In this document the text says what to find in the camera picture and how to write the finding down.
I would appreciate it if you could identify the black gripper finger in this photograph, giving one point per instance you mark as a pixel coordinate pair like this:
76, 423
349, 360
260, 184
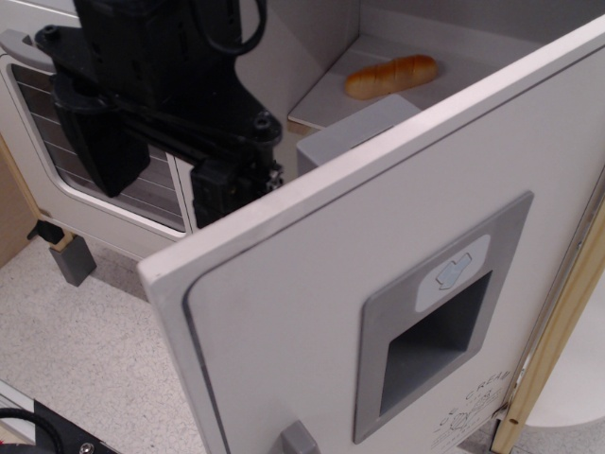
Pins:
113, 158
225, 180

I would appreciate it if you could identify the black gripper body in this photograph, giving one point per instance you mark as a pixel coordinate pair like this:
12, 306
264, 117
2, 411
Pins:
173, 61

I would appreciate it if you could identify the white toy fridge door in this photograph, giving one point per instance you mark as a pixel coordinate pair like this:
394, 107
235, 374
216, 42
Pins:
262, 310

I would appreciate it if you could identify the white oven door with window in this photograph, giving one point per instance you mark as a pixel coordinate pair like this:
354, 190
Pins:
156, 195

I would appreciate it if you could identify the grey ice box back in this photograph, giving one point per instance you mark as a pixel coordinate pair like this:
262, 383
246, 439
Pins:
327, 144

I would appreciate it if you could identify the grey furniture leg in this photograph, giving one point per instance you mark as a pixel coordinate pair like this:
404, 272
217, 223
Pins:
74, 261

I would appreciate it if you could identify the toy bread loaf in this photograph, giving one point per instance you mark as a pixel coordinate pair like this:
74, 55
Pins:
391, 77

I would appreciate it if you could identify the grey ice dispenser panel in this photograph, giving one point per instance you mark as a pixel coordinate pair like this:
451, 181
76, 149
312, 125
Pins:
420, 328

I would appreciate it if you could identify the black bracket on leg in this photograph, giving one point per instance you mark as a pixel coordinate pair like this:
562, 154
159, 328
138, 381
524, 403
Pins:
49, 232

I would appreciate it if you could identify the grey oven door handle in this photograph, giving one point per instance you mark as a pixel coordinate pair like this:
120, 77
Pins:
19, 46

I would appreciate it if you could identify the grey fridge door handle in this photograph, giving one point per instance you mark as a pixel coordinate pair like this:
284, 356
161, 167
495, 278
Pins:
296, 439

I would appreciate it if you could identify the wooden side frame post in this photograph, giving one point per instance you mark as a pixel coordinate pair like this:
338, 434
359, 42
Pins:
577, 289

